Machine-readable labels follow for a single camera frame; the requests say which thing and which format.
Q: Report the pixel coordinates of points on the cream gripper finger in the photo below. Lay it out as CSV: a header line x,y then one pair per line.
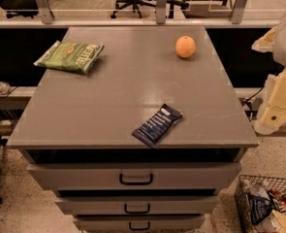
x,y
272,112
266,42

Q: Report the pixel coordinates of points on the orange fruit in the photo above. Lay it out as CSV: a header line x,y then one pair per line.
x,y
185,46

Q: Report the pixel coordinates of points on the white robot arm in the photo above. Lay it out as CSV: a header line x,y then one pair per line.
x,y
279,48

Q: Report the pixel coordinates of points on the blue rxbar blueberry wrapper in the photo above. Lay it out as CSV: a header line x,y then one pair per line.
x,y
152,130

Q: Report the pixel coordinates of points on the black office chair centre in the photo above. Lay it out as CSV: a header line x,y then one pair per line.
x,y
134,4

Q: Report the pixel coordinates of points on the grey drawer cabinet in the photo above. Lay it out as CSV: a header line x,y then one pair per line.
x,y
76,131

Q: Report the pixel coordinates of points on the green kettle chips bag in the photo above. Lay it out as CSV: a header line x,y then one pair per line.
x,y
71,57

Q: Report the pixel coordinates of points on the wire basket of snacks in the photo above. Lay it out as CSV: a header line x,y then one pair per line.
x,y
261,204

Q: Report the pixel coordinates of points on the top drawer black handle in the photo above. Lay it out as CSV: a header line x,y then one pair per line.
x,y
127,180

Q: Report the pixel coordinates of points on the drawer black handle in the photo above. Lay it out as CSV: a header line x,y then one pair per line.
x,y
135,226
127,180
136,210

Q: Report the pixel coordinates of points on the bottom drawer black handle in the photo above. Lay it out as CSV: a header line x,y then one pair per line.
x,y
135,226

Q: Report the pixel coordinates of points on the middle drawer black handle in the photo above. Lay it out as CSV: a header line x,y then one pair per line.
x,y
136,210

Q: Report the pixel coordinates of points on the grey metal railing frame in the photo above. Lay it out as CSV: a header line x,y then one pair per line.
x,y
257,13

